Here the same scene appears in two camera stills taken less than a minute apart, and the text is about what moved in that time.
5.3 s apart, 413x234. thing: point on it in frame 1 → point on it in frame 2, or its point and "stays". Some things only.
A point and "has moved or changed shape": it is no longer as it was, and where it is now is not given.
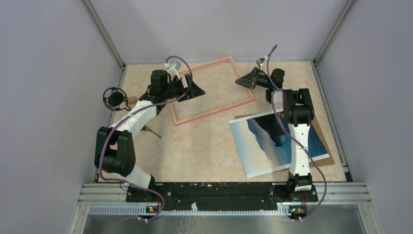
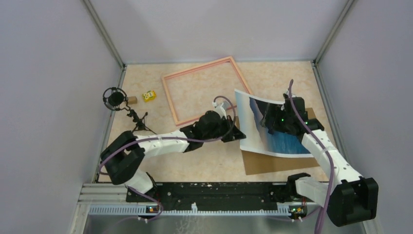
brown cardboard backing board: [322, 162] has moved or changed shape
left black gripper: [195, 91] → [235, 134]
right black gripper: [250, 80] → [274, 110]
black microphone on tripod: [115, 99] stays
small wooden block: [132, 100] stays
